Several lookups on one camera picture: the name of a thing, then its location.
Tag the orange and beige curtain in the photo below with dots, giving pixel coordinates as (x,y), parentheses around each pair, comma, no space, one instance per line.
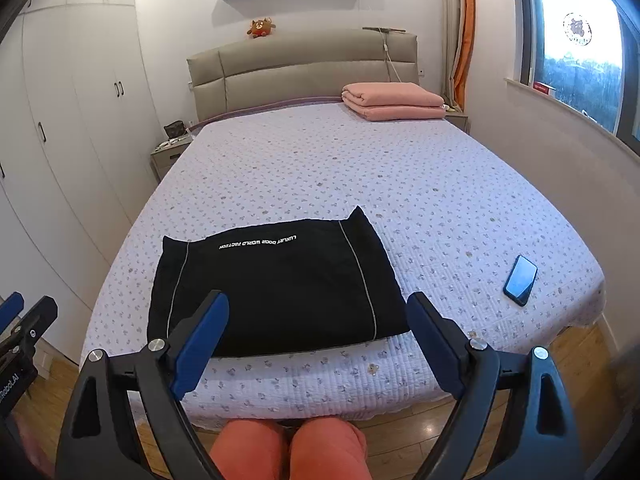
(465,35)

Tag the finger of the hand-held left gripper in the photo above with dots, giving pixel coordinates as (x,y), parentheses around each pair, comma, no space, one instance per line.
(35,325)
(11,310)

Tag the orange plush toy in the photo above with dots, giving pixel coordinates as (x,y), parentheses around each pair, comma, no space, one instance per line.
(260,29)

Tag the person's knees in orange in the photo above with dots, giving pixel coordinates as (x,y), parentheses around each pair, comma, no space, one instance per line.
(330,452)

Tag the red box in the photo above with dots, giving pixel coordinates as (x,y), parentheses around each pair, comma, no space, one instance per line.
(544,89)

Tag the folded pink blanket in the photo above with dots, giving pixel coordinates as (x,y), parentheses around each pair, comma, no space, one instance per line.
(390,100)

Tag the brown handbag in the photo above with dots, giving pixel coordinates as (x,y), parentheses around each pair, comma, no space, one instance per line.
(175,128)

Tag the black hooded jacket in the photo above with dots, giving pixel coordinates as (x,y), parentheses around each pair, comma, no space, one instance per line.
(280,290)

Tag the white wardrobe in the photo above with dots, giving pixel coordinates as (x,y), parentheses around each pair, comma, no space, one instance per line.
(75,110)

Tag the beige padded headboard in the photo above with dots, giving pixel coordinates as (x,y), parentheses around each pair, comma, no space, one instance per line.
(300,70)

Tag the round white window sticker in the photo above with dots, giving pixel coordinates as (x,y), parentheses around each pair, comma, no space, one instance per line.
(578,28)

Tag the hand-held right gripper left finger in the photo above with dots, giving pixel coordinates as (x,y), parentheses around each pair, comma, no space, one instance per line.
(200,350)

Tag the person's left leg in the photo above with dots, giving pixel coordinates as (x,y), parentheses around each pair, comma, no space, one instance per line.
(250,452)

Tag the small grey nightstand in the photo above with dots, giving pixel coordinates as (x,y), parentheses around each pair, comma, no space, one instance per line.
(457,120)

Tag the black smartphone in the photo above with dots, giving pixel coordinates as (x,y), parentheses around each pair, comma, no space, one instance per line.
(520,280)

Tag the window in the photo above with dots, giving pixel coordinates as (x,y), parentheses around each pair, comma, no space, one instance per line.
(575,75)

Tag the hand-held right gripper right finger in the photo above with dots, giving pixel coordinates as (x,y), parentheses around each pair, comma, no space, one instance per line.
(437,350)

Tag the thin wooden stick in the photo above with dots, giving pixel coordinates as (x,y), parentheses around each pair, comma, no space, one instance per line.
(385,29)

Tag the bed with floral bedspread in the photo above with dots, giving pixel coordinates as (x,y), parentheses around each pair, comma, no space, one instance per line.
(325,170)

